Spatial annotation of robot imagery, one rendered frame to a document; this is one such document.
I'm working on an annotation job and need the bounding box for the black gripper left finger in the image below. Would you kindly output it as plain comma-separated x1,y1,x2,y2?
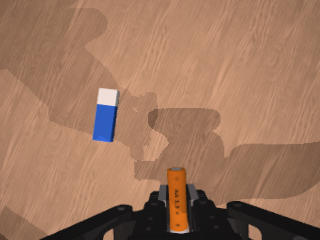
40,185,170,240

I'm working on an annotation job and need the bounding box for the orange aa battery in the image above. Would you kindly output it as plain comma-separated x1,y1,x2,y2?
167,167,188,234

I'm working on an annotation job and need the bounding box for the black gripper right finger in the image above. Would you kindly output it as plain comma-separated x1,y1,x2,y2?
186,184,320,240

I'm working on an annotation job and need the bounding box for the blue and white eraser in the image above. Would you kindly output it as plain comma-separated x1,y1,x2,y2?
93,88,120,142

